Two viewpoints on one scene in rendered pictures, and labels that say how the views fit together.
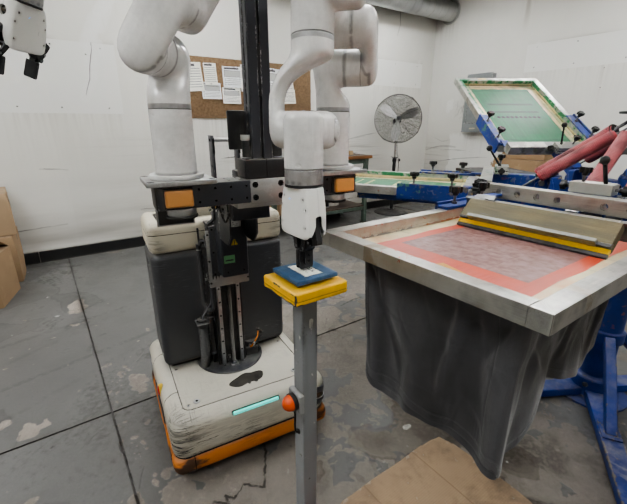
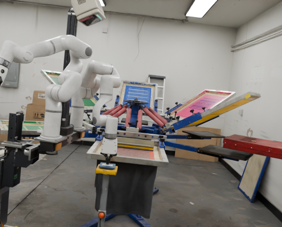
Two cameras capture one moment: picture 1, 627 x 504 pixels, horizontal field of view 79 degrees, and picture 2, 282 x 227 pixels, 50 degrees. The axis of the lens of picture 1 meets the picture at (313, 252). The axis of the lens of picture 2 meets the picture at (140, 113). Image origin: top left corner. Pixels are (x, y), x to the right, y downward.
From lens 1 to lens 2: 157 cm
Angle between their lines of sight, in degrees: 56
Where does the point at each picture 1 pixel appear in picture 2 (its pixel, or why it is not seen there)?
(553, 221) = (137, 142)
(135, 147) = not seen: outside the picture
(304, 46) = (109, 98)
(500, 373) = (149, 184)
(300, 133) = (115, 124)
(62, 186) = not seen: outside the picture
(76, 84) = not seen: outside the picture
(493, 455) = (149, 210)
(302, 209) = (114, 145)
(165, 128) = (58, 119)
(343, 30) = (93, 84)
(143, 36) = (70, 92)
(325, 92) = (79, 101)
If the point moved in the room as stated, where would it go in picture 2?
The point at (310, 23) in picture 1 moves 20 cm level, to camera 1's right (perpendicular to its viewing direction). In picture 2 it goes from (110, 92) to (129, 93)
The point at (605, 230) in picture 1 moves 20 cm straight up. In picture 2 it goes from (150, 143) to (153, 120)
